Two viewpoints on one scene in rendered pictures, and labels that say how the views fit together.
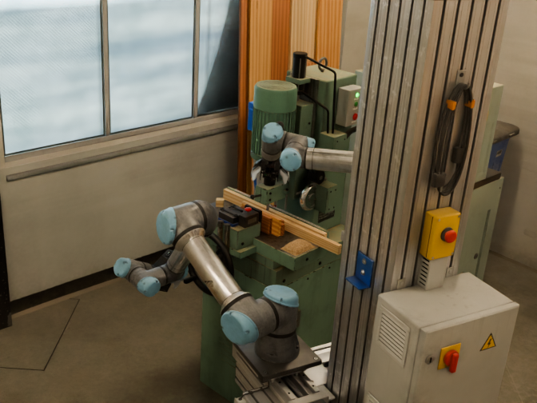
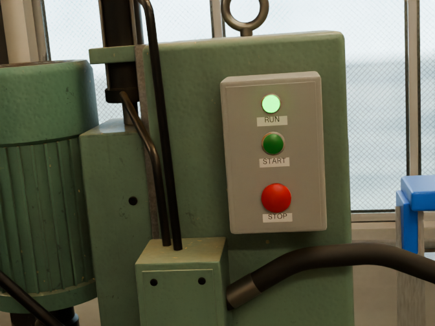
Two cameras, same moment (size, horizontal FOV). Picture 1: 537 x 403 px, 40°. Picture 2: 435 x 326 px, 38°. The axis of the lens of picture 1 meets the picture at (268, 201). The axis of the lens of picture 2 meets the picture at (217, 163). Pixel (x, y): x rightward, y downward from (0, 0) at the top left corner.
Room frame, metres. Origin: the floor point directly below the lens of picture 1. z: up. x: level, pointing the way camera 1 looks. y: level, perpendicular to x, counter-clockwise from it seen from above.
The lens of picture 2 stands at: (2.60, -0.82, 1.53)
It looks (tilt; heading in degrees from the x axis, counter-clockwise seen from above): 12 degrees down; 55
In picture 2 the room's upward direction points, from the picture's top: 4 degrees counter-clockwise
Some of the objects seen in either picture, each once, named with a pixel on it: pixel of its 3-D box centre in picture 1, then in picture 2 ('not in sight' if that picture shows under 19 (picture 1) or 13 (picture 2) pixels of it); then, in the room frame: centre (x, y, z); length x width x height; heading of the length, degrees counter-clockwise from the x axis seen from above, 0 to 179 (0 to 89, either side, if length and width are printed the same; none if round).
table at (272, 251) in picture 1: (251, 234); not in sight; (2.80, 0.07, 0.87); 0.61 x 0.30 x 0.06; 48
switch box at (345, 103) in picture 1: (349, 105); (274, 152); (3.03, -0.32, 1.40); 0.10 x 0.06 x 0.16; 138
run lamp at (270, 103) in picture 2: not in sight; (270, 103); (3.01, -0.34, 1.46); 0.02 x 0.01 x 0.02; 138
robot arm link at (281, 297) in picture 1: (278, 308); not in sight; (2.04, -0.06, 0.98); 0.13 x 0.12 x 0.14; 135
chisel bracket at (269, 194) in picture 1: (272, 193); not in sight; (2.90, -0.01, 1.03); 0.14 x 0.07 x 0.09; 138
